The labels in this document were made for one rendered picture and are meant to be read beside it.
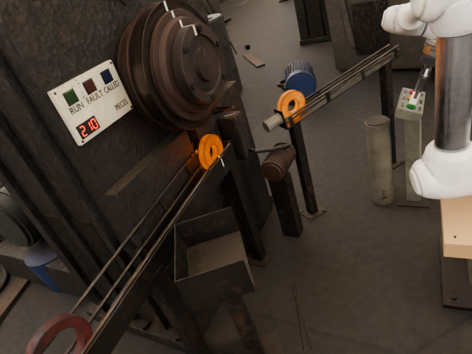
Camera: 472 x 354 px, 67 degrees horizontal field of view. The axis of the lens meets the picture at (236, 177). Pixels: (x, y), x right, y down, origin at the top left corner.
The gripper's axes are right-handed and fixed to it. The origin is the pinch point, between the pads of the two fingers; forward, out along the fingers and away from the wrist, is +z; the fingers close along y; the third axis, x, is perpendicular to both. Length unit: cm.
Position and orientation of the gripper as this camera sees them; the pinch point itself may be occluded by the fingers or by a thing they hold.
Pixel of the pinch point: (414, 97)
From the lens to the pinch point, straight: 187.1
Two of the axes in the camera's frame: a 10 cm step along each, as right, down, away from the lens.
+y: -4.3, 5.9, -6.9
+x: 9.0, 3.1, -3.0
